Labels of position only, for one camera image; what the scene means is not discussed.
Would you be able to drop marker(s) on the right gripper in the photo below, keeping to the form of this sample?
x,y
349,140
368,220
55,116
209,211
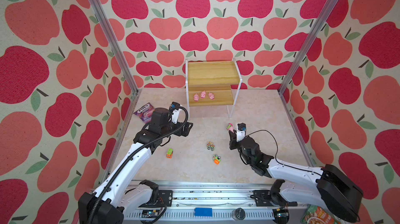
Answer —
x,y
233,140

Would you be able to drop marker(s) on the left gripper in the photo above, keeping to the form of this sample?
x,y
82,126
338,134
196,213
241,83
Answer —
x,y
186,128

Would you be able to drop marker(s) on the orange green toy car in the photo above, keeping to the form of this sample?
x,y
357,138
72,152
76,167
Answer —
x,y
169,153

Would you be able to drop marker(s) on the yellow green toy car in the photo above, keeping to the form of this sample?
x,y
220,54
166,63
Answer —
x,y
210,146

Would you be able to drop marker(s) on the wooden two-tier shelf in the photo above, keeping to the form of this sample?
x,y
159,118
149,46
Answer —
x,y
222,78

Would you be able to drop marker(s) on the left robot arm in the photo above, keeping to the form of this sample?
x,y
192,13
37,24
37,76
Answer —
x,y
108,203

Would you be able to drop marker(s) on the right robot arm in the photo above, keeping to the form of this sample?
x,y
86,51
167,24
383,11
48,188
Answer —
x,y
326,187

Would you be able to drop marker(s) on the orange toy car with eyes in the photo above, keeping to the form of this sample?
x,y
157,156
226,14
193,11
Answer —
x,y
216,159

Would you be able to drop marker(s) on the purple candy bag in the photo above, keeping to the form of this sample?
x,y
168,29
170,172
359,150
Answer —
x,y
145,112

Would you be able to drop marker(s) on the round black knob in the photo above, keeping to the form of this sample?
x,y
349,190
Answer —
x,y
239,214

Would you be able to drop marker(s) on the green snack bag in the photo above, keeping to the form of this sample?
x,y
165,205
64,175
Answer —
x,y
317,215

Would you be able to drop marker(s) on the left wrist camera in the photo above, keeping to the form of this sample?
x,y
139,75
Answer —
x,y
175,111

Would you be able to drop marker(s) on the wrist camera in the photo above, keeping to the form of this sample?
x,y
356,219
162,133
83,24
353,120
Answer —
x,y
240,132
175,111

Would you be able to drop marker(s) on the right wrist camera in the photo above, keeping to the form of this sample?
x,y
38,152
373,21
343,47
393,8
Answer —
x,y
240,132

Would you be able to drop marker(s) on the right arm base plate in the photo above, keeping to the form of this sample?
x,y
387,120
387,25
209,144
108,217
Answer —
x,y
263,198

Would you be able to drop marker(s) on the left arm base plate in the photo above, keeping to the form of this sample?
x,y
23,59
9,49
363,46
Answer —
x,y
160,198

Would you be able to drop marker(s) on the blue block on rail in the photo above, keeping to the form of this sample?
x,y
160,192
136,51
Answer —
x,y
203,212

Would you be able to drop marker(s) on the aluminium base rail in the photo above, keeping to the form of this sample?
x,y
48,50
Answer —
x,y
223,198

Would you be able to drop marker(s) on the left aluminium frame post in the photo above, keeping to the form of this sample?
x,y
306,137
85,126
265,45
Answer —
x,y
113,43

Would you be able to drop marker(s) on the aluminium frame post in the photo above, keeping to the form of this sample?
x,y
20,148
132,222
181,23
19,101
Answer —
x,y
315,29
113,43

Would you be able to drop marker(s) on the right aluminium frame post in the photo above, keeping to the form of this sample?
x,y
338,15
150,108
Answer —
x,y
315,29

